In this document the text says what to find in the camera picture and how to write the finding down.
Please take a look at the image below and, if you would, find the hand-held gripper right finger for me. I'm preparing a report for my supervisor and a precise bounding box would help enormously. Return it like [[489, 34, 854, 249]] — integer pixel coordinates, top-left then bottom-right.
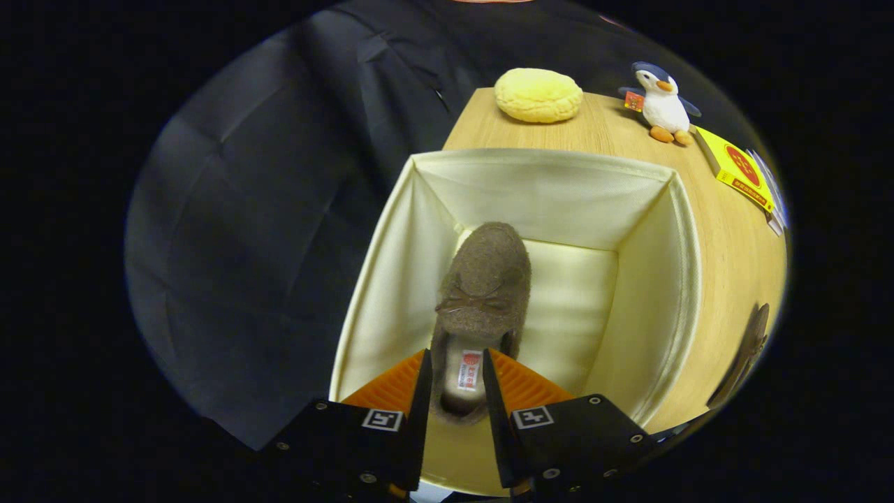
[[483, 348, 658, 499]]

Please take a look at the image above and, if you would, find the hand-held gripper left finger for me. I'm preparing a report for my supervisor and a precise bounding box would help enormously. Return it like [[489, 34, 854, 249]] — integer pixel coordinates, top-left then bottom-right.
[[262, 348, 434, 501]]

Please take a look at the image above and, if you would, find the brown fuzzy shoe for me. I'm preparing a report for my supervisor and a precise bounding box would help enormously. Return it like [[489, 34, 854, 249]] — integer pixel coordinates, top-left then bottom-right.
[[705, 302, 771, 411], [428, 221, 532, 426]]

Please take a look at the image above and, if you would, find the beige fabric storage box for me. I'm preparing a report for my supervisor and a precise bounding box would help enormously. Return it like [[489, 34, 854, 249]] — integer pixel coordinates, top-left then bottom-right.
[[328, 147, 702, 497]]

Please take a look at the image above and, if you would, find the yellow plush bun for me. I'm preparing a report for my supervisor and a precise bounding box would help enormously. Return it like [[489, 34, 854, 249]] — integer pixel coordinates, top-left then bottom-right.
[[494, 67, 584, 124]]

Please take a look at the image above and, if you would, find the yellow book with red circle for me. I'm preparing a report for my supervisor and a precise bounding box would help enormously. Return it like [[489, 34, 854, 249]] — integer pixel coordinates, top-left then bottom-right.
[[696, 126, 776, 212]]

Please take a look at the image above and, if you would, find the stack of white booklets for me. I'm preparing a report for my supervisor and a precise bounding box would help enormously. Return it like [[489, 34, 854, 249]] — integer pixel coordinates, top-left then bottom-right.
[[746, 148, 790, 237]]

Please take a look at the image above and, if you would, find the penguin plush toy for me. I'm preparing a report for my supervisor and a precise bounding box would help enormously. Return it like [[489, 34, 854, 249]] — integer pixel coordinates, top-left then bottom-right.
[[617, 61, 702, 146]]

